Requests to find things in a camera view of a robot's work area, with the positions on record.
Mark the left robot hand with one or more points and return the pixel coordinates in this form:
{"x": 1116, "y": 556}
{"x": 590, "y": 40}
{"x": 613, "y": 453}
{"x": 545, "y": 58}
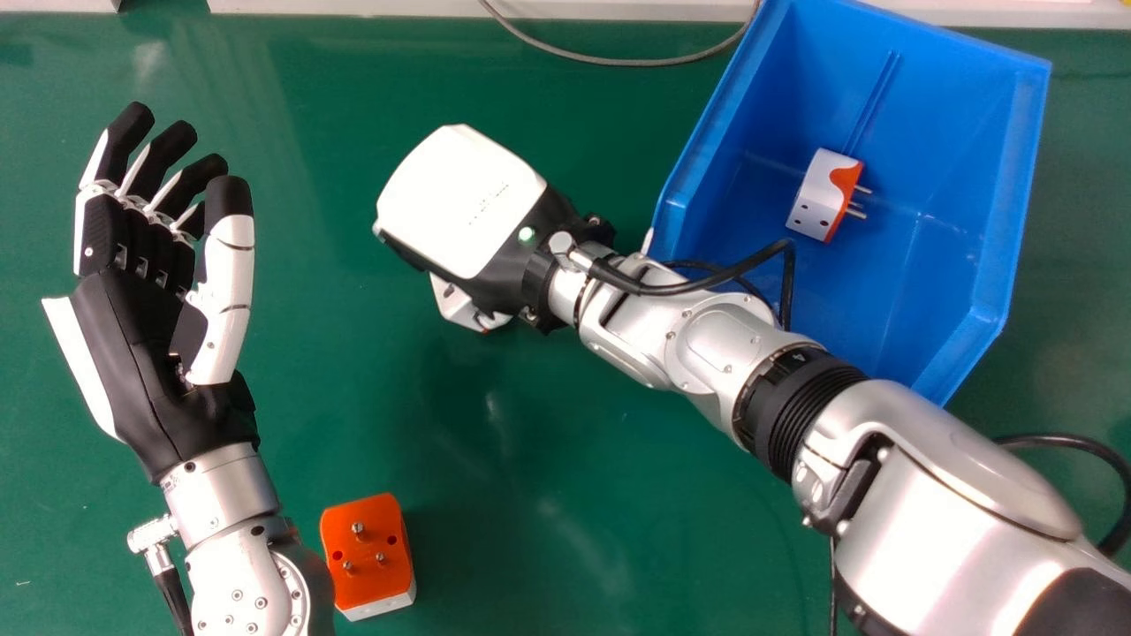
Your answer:
{"x": 132, "y": 344}

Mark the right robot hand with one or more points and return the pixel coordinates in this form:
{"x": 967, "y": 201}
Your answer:
{"x": 459, "y": 203}

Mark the white-and-orange plug adapter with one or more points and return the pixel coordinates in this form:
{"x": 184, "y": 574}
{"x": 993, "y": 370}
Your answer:
{"x": 367, "y": 556}
{"x": 495, "y": 326}
{"x": 817, "y": 199}

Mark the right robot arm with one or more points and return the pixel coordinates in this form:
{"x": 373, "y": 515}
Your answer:
{"x": 901, "y": 468}

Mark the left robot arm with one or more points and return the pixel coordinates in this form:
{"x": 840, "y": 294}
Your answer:
{"x": 239, "y": 565}

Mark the blue plastic bin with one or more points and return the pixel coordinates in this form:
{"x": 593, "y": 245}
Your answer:
{"x": 937, "y": 283}

